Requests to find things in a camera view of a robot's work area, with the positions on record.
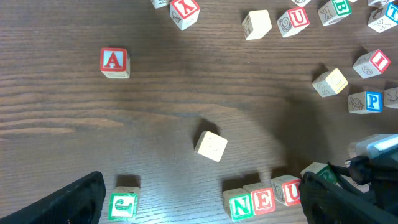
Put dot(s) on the green N wooden block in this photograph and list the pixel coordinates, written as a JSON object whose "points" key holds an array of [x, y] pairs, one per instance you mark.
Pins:
{"points": [[238, 204]]}

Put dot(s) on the red E wooden block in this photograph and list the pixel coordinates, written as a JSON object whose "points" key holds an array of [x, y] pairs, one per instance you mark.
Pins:
{"points": [[263, 200]]}

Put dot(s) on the green B wooden block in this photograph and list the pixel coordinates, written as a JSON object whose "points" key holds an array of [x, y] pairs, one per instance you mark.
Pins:
{"points": [[334, 11]]}

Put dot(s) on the red u block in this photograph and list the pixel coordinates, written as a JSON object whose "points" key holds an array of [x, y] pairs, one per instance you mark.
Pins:
{"points": [[286, 189], [293, 21]]}

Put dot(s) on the red X wooden block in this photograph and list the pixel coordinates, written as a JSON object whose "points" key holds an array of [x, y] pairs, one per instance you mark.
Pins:
{"points": [[184, 13]]}

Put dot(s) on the blue T wooden block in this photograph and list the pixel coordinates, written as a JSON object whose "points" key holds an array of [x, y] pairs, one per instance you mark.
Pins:
{"points": [[383, 18]]}

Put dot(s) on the yellow block upper centre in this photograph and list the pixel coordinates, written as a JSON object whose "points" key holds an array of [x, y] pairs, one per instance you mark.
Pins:
{"points": [[301, 3]]}

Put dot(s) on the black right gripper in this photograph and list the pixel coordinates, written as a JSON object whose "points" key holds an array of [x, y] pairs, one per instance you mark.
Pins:
{"points": [[379, 176]]}

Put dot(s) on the red I block lower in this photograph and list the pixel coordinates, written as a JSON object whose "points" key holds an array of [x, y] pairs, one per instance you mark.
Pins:
{"points": [[371, 64]]}

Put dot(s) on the red A wooden block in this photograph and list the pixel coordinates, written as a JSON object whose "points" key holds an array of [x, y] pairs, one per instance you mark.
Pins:
{"points": [[115, 63]]}

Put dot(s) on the yellow Q wooden block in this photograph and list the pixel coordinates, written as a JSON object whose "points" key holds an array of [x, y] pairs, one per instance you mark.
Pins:
{"points": [[330, 83]]}

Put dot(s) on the green F wooden block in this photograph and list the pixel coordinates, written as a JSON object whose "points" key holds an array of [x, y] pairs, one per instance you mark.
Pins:
{"points": [[160, 3]]}

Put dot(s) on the yellow block left middle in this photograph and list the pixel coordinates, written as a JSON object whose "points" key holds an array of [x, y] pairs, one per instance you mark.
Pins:
{"points": [[256, 24]]}

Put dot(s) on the yellow G wooden block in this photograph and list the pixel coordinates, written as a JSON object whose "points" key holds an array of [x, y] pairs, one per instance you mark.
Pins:
{"points": [[211, 145]]}

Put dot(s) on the blue 2 wooden block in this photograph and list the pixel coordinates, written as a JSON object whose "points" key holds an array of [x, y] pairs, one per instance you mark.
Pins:
{"points": [[391, 98]]}

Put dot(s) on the blue P wooden block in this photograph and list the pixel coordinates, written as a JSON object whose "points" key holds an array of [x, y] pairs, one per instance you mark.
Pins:
{"points": [[365, 102]]}

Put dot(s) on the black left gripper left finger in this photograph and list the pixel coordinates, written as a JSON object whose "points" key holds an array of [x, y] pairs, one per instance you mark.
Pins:
{"points": [[79, 202]]}

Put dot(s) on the green J wooden block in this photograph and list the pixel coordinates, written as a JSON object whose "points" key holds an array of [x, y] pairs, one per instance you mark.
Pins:
{"points": [[123, 204]]}

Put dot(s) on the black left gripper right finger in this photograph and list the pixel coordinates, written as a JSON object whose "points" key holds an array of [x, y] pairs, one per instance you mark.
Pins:
{"points": [[324, 202]]}

